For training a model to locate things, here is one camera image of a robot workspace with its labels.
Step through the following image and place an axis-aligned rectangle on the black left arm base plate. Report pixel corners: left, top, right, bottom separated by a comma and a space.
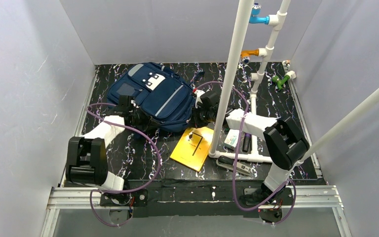
100, 189, 149, 207

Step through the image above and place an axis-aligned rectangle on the grey stapler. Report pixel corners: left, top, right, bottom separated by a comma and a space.
216, 156, 251, 176

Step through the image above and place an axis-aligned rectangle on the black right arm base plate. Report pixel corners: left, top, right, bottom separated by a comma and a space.
238, 186, 294, 206

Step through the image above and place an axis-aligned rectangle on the aluminium rail frame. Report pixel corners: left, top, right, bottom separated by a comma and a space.
40, 70, 354, 237

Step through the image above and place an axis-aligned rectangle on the white rectangular box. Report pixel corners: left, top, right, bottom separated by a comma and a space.
224, 129, 239, 150

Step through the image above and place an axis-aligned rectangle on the black pen on notebook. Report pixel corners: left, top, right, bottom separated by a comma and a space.
189, 132, 203, 156

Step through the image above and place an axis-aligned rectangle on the blue pipe valve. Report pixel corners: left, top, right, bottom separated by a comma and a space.
249, 2, 270, 25

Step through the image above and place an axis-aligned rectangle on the navy blue student backpack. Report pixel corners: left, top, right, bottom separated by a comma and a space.
107, 62, 195, 132

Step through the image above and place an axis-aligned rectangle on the white PVC pipe frame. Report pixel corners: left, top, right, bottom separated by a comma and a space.
208, 0, 379, 164

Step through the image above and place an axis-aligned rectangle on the green pipe valve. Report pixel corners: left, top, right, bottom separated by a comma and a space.
271, 75, 291, 90

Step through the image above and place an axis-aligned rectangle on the orange pipe valve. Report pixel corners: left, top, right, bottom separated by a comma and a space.
240, 49, 260, 64

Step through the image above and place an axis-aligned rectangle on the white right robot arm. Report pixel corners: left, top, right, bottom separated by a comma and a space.
191, 90, 310, 192

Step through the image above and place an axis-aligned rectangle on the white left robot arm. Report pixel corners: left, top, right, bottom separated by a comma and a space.
66, 95, 162, 195

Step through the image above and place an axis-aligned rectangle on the yellow notebook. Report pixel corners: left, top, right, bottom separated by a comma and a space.
170, 127, 214, 172

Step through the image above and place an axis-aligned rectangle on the purple marker pen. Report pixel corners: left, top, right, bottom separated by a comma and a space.
242, 133, 251, 153

